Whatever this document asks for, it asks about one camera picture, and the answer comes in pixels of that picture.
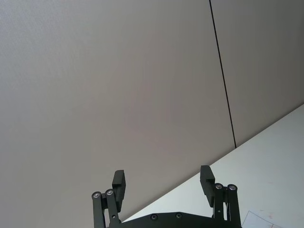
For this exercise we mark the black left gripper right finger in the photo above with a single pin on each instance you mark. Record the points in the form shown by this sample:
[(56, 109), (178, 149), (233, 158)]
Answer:
[(208, 187)]

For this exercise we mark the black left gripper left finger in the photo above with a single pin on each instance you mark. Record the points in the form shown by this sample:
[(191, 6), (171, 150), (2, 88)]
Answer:
[(118, 190)]

